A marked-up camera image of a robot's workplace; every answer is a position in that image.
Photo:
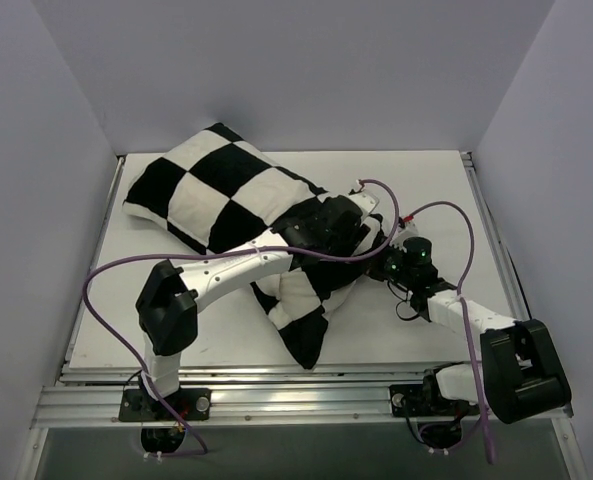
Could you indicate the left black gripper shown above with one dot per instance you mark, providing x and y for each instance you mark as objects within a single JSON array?
[{"x": 349, "y": 220}]

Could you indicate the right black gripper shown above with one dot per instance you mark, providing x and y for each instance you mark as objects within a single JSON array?
[{"x": 377, "y": 266}]

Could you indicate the black white checkered pillowcase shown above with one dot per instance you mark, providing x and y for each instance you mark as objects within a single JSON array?
[{"x": 215, "y": 192}]

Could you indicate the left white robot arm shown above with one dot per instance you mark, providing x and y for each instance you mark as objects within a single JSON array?
[{"x": 301, "y": 258}]

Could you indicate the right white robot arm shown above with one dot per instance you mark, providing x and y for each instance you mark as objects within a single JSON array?
[{"x": 516, "y": 369}]

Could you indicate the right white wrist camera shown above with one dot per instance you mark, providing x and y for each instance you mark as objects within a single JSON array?
[{"x": 406, "y": 229}]

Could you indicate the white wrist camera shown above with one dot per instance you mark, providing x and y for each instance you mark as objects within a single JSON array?
[
  {"x": 406, "y": 229},
  {"x": 366, "y": 200}
]

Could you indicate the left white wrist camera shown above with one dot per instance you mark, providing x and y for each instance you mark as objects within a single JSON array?
[{"x": 366, "y": 200}]

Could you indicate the right aluminium side rail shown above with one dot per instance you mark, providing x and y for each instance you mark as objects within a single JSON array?
[{"x": 509, "y": 279}]

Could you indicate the aluminium side rail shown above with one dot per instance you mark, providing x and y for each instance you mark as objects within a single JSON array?
[
  {"x": 509, "y": 279},
  {"x": 110, "y": 200}
]

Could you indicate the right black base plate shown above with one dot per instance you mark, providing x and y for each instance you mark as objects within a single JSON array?
[{"x": 417, "y": 400}]

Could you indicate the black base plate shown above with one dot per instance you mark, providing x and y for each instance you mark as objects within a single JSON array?
[
  {"x": 192, "y": 404},
  {"x": 417, "y": 400}
]

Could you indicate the left aluminium side rail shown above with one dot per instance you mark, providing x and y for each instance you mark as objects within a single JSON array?
[{"x": 110, "y": 200}]

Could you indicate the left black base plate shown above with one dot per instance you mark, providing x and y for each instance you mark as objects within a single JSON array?
[{"x": 192, "y": 404}]

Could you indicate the aluminium front frame rail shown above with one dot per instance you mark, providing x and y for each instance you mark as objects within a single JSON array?
[{"x": 354, "y": 394}]

